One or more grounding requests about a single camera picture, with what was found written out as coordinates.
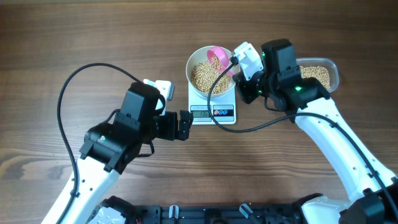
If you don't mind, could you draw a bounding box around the pile of yellow soybeans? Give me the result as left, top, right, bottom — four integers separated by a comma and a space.
191, 55, 330, 94

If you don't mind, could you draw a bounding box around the pink plastic measuring scoop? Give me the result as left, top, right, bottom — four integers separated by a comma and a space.
206, 46, 230, 73

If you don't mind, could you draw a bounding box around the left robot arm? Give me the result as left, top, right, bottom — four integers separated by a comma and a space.
43, 79, 193, 223

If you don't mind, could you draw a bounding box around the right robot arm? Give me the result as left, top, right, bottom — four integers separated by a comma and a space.
231, 39, 397, 223

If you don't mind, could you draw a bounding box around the white digital kitchen scale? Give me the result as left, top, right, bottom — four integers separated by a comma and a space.
188, 85, 237, 125

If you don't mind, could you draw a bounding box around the white round bowl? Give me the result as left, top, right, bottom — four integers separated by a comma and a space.
186, 46, 239, 99

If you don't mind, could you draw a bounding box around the clear plastic container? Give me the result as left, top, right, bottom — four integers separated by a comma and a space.
296, 57, 340, 93

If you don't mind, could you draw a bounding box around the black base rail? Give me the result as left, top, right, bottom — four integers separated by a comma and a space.
85, 203, 312, 224

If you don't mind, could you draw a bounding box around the right black camera cable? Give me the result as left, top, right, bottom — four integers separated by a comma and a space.
206, 55, 398, 218

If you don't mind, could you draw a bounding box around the black camera cable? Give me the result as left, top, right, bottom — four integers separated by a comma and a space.
56, 62, 144, 224
206, 55, 398, 218

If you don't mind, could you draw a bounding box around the left black camera cable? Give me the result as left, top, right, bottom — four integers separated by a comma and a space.
56, 62, 144, 224

